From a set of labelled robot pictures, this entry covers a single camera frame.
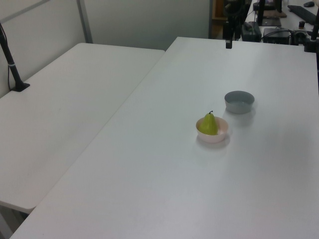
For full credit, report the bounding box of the black Franka gripper body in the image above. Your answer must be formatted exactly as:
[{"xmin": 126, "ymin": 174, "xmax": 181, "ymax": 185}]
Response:
[{"xmin": 222, "ymin": 20, "xmax": 243, "ymax": 41}]

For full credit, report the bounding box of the grey bowl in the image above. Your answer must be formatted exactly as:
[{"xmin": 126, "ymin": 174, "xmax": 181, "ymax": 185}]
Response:
[{"xmin": 224, "ymin": 90, "xmax": 255, "ymax": 115}]

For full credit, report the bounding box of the green pear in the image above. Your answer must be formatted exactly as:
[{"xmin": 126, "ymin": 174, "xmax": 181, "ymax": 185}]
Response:
[{"xmin": 198, "ymin": 110, "xmax": 218, "ymax": 136}]

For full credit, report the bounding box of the pink bowl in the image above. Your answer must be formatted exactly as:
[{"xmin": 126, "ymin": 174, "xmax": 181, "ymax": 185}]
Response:
[{"xmin": 195, "ymin": 117, "xmax": 230, "ymax": 144}]

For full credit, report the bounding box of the black monitor stand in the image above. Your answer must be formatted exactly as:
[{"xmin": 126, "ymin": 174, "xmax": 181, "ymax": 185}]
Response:
[{"xmin": 256, "ymin": 0, "xmax": 283, "ymax": 27}]

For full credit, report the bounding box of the black electronics box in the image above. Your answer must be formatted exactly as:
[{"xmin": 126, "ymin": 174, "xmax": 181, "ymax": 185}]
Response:
[{"xmin": 262, "ymin": 27, "xmax": 292, "ymax": 44}]

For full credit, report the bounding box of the black keyboard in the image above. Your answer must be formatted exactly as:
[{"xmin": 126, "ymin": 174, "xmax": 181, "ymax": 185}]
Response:
[{"xmin": 287, "ymin": 4, "xmax": 318, "ymax": 25}]

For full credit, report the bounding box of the white side table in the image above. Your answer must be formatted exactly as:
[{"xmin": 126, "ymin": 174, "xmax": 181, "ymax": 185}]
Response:
[{"xmin": 0, "ymin": 42, "xmax": 166, "ymax": 239}]

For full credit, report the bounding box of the black device with green cable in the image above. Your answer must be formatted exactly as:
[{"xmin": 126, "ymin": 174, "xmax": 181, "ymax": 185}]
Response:
[{"xmin": 241, "ymin": 21, "xmax": 262, "ymax": 42}]

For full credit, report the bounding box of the black camera stand with clamp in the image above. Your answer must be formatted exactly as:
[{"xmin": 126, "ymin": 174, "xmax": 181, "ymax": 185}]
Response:
[{"xmin": 291, "ymin": 14, "xmax": 319, "ymax": 53}]

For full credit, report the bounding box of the grey partition frame post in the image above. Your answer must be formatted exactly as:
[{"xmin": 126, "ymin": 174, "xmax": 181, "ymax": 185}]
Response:
[{"xmin": 76, "ymin": 0, "xmax": 94, "ymax": 44}]

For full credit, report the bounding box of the black camera stand pole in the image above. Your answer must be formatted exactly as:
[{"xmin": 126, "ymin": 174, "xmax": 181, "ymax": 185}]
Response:
[{"xmin": 0, "ymin": 21, "xmax": 31, "ymax": 93}]

